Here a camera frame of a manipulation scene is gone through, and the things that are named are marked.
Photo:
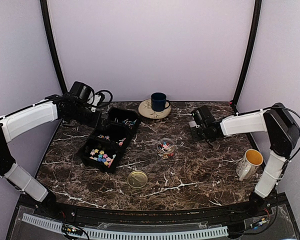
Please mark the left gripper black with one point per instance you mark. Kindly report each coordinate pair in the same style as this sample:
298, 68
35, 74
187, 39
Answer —
95, 122

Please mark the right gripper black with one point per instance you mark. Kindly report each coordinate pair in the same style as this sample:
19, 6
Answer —
195, 136

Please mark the black three-compartment candy tray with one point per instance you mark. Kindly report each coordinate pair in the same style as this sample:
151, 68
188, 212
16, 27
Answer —
107, 144

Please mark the clear plastic jar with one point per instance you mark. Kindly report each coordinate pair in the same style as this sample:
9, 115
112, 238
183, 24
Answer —
165, 148

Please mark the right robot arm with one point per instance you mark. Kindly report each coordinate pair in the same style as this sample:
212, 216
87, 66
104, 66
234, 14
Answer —
280, 124

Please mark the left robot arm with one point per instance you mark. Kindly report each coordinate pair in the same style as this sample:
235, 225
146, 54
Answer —
81, 104

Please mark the dark blue mug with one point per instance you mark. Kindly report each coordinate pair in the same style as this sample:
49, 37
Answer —
159, 102

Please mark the beige ceramic plate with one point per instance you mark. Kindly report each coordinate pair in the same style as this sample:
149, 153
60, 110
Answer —
145, 110

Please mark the white mug yellow inside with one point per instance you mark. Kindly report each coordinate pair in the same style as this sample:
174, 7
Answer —
249, 164

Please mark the gold jar lid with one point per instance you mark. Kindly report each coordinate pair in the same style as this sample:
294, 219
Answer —
137, 179

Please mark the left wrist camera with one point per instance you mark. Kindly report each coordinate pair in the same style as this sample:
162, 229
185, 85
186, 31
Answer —
97, 100

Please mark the left black frame post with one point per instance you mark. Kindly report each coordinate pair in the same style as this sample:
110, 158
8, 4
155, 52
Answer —
52, 46

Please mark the black frame post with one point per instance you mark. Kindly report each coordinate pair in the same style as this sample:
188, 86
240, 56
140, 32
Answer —
52, 46
248, 53

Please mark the white slotted cable duct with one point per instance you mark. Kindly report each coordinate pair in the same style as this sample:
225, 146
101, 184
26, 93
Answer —
100, 234

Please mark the right black frame post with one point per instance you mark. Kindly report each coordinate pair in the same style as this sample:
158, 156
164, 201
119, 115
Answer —
248, 53

